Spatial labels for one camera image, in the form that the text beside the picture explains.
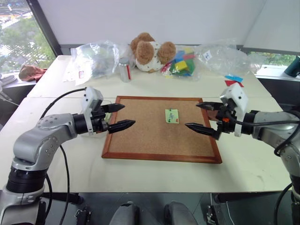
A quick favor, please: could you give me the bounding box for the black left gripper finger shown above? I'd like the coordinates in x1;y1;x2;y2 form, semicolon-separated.
107;120;136;135
106;103;126;114

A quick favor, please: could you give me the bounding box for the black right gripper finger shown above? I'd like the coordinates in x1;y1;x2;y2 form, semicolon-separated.
184;122;222;141
195;101;222;112

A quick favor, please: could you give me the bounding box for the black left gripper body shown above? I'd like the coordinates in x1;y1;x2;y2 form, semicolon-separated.
90;104;111;134

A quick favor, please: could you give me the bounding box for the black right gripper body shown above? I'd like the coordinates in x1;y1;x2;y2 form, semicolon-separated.
214;103;236;135

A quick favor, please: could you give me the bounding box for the wood-framed cork board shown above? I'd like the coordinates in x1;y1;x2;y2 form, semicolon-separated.
101;95;223;164

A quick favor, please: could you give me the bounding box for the small green card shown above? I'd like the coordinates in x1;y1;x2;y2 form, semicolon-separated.
165;108;180;124

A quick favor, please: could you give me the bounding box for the red paper piece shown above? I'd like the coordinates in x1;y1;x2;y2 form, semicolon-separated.
224;80;244;88

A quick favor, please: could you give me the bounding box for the silver can with red stripe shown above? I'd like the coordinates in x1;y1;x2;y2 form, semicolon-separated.
118;58;133;83

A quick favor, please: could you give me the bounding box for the clear bag with red label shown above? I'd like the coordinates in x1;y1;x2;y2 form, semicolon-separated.
62;67;87;86

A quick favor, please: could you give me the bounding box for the bag of coloured blocks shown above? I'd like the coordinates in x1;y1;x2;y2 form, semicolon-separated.
160;46;201;82

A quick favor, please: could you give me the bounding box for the clear bag with white label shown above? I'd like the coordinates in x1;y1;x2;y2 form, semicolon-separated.
195;38;255;77

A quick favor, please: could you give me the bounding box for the large clear plastic bag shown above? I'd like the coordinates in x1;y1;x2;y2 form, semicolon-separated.
70;39;128;86

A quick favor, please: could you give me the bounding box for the brown and white plush toy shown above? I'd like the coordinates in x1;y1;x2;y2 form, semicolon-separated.
130;32;177;73

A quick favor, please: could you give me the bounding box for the black bar under table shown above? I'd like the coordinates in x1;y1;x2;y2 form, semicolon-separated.
42;192;84;204
214;191;282;203

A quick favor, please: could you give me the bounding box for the dark green mug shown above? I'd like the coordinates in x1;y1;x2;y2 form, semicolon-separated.
284;55;300;77

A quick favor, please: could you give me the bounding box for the brown cloth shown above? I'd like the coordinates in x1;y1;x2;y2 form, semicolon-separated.
18;65;47;83

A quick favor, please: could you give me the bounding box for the black table clamp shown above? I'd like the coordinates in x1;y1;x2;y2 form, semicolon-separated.
206;204;223;225
74;206;92;225

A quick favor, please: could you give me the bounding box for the grey rounded shape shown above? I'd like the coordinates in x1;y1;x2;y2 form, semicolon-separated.
109;201;140;225
164;201;200;225

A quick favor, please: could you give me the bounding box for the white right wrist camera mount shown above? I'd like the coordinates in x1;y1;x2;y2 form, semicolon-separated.
219;83;249;138

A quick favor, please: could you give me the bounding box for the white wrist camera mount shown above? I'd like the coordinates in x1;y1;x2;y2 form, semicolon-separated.
219;83;249;138
81;86;104;137

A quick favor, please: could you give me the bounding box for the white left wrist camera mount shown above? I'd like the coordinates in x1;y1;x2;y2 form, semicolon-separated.
81;86;104;137

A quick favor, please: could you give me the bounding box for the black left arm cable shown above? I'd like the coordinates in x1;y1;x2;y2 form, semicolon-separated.
39;87;86;225

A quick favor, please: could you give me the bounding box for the black window frame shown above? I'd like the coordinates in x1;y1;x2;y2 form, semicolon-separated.
25;0;63;57

